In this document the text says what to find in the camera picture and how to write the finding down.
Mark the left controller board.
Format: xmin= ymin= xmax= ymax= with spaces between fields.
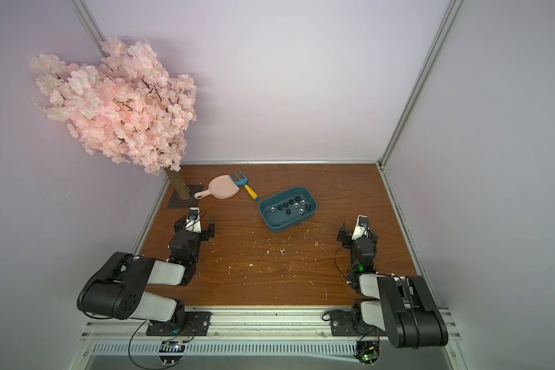
xmin=158 ymin=340 xmax=187 ymax=368

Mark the dark square tree base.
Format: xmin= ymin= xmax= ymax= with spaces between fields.
xmin=166 ymin=184 xmax=204 ymax=209

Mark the aluminium front rail frame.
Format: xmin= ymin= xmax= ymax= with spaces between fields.
xmin=68 ymin=304 xmax=473 ymax=370

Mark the right controller board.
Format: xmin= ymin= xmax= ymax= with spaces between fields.
xmin=354 ymin=341 xmax=381 ymax=366

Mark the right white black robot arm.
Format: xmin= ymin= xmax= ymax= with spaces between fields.
xmin=337 ymin=216 xmax=450 ymax=348

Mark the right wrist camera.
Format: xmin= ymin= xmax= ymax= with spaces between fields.
xmin=351 ymin=215 xmax=370 ymax=241

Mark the pink artificial blossom tree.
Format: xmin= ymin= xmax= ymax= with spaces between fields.
xmin=30 ymin=37 xmax=197 ymax=200

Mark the controller board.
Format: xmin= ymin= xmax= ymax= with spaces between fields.
xmin=354 ymin=341 xmax=381 ymax=366
xmin=158 ymin=340 xmax=187 ymax=368

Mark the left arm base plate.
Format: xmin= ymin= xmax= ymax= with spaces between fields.
xmin=146 ymin=311 xmax=211 ymax=337

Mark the pink plastic dustpan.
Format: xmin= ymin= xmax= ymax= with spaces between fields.
xmin=194 ymin=174 xmax=239 ymax=200

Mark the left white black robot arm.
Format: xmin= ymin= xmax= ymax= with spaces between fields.
xmin=76 ymin=208 xmax=215 ymax=328

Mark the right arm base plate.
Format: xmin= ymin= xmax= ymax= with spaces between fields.
xmin=322 ymin=309 xmax=386 ymax=337

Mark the blue yellow toy rake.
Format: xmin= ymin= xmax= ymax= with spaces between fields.
xmin=231 ymin=171 xmax=259 ymax=201

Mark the teal plastic storage box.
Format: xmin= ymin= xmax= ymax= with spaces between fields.
xmin=258 ymin=186 xmax=318 ymax=233

